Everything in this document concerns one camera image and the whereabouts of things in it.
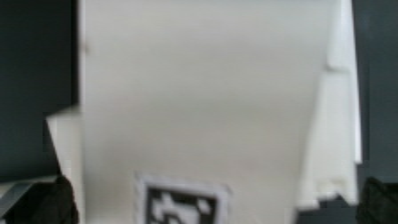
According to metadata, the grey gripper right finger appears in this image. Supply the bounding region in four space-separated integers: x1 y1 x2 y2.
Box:
355 177 398 224

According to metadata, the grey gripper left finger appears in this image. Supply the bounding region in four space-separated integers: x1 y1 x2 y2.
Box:
0 176 80 224

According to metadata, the white cabinet block with tags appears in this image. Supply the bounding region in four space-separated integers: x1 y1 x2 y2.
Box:
73 0 345 224

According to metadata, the white cabinet body box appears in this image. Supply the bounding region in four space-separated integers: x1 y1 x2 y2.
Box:
48 0 361 224

